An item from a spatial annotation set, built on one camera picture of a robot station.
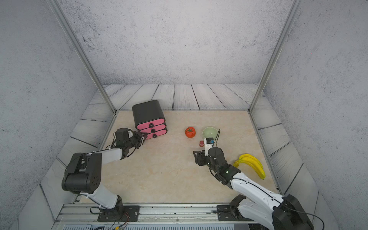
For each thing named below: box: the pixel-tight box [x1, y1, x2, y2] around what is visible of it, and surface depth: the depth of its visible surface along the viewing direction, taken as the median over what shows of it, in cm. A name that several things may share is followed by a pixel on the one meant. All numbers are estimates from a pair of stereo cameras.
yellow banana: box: [232, 153, 266, 180], surface depth 88 cm
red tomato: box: [184, 126, 196, 138], surface depth 103 cm
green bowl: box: [202, 126, 219, 140], surface depth 104 cm
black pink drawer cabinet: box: [132, 100, 168, 140], surface depth 98 cm
